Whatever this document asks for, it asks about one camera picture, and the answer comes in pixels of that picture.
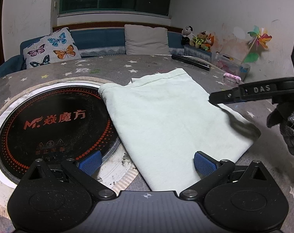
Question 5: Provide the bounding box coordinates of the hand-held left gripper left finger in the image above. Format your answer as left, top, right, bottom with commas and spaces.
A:
30, 150, 116, 201

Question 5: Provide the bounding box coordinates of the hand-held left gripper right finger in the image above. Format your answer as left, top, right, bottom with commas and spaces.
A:
179, 151, 267, 201

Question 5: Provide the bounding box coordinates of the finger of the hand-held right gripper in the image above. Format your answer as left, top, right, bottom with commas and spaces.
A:
208, 77, 294, 105

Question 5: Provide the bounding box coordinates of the pale green shirt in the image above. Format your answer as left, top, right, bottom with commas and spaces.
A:
98, 68, 255, 192

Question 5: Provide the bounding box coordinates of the person's right hand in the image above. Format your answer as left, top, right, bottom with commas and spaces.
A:
266, 101, 294, 161

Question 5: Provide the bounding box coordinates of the clear plastic storage box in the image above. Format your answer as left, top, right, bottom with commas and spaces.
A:
211, 52, 250, 82

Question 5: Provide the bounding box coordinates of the colourful pinwheel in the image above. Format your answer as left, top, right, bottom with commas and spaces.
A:
239, 25, 272, 65

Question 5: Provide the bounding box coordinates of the round black induction cooktop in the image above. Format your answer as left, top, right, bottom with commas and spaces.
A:
0, 87, 122, 186

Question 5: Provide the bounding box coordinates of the long black remote control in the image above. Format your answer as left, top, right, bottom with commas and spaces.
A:
171, 54, 211, 71

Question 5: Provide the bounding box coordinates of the orange fox plush toy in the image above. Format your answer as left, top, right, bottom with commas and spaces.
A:
203, 33, 215, 52

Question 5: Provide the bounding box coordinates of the brown bear plush toy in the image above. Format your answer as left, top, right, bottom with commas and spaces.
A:
189, 31, 208, 49

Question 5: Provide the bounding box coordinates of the panda plush toy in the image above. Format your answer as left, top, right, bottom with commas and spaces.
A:
181, 25, 195, 45

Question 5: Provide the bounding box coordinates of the beige pillow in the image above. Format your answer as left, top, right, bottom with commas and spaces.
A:
124, 24, 170, 55

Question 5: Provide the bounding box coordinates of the butterfly print pillow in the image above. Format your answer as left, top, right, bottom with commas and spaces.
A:
23, 27, 82, 69

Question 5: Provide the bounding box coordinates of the blue sofa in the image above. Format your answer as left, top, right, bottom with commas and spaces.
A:
0, 27, 213, 79

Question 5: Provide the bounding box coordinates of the pink hair tie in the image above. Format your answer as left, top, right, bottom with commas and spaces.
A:
223, 73, 241, 84

